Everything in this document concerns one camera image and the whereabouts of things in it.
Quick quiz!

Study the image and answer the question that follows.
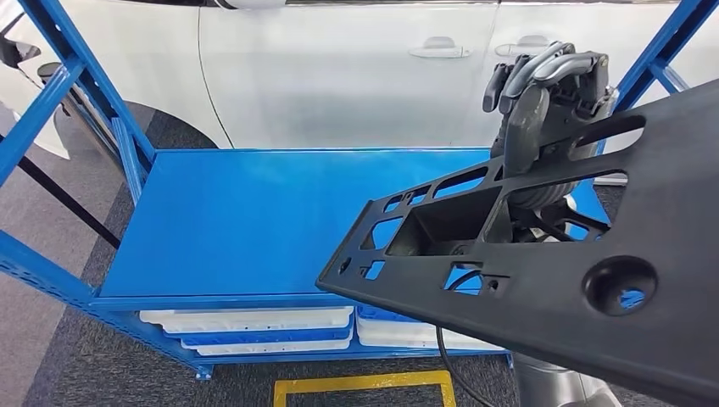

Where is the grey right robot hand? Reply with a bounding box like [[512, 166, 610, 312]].
[[482, 41, 619, 176]]

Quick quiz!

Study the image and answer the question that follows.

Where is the black plastic car panel part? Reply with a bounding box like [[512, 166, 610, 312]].
[[315, 78, 719, 407]]

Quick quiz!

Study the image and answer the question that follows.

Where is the blue metal shelf rack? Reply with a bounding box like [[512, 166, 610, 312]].
[[0, 0, 719, 383]]

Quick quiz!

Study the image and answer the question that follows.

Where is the white car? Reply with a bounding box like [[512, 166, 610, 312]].
[[0, 0, 719, 163]]

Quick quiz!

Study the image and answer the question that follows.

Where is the white plastic bin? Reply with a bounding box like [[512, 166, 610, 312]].
[[138, 306, 355, 335], [355, 316, 508, 353], [181, 337, 355, 359]]

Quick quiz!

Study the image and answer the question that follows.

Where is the white car door handle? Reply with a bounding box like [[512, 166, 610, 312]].
[[493, 34, 555, 58], [407, 36, 473, 61]]

